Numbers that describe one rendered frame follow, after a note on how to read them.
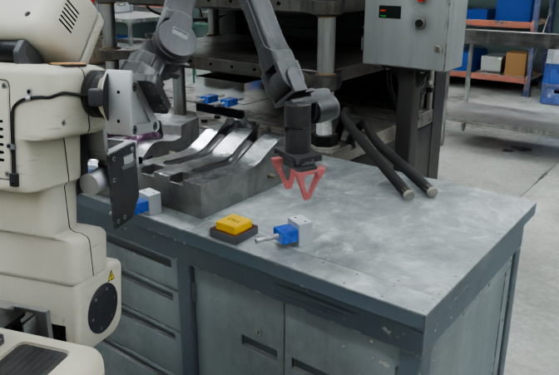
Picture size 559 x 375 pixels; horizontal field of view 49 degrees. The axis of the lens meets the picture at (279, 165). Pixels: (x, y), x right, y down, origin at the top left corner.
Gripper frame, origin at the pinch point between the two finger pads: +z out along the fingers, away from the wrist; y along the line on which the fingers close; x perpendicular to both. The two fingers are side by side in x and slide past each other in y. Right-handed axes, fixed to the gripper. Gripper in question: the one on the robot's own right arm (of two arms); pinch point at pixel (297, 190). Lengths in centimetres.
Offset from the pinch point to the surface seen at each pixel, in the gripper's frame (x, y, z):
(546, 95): -489, 305, 84
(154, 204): 22.7, 31.7, 9.7
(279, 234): 4.9, -0.6, 9.3
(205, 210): 12.2, 23.8, 10.7
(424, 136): -119, 89, 26
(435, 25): -74, 39, -29
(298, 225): 0.9, -1.7, 7.6
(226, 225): 13.1, 9.3, 9.0
